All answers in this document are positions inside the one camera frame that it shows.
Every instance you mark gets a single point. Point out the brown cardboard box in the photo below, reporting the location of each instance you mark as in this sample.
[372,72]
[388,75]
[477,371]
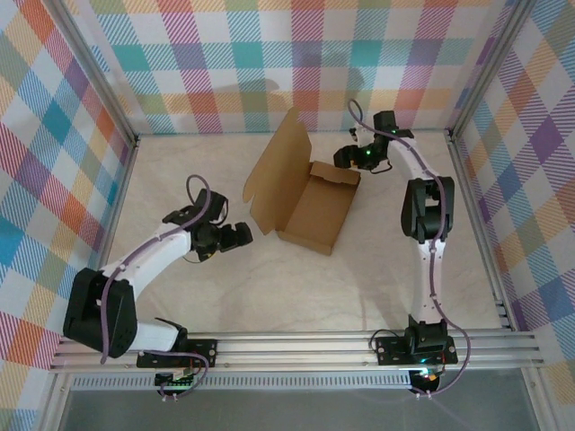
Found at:
[319,211]

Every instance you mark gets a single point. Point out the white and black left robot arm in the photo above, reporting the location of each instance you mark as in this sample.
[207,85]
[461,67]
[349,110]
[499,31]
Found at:
[153,256]

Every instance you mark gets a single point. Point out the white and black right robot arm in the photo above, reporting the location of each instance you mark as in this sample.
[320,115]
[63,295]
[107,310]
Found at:
[427,211]

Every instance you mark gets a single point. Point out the green circuit board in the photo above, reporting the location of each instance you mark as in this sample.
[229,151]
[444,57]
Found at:
[177,381]

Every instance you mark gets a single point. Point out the grey metal panel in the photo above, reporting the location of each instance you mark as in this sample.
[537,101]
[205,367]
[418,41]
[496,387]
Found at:
[292,410]

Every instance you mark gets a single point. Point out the orange and black circuit board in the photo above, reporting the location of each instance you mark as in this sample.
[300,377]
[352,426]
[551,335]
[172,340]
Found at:
[427,379]

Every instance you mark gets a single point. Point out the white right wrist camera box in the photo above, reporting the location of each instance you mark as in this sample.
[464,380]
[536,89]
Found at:
[360,134]

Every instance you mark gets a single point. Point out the aluminium side rail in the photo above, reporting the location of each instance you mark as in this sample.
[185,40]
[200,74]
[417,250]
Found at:
[483,233]
[108,238]

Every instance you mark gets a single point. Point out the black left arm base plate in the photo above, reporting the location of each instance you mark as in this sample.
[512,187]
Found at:
[202,352]

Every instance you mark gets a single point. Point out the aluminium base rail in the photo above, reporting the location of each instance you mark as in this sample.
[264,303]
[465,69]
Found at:
[292,352]

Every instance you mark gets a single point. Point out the aluminium frame post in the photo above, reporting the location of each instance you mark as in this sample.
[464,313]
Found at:
[487,67]
[99,76]

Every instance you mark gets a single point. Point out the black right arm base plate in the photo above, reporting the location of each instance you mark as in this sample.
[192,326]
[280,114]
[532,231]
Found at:
[391,350]

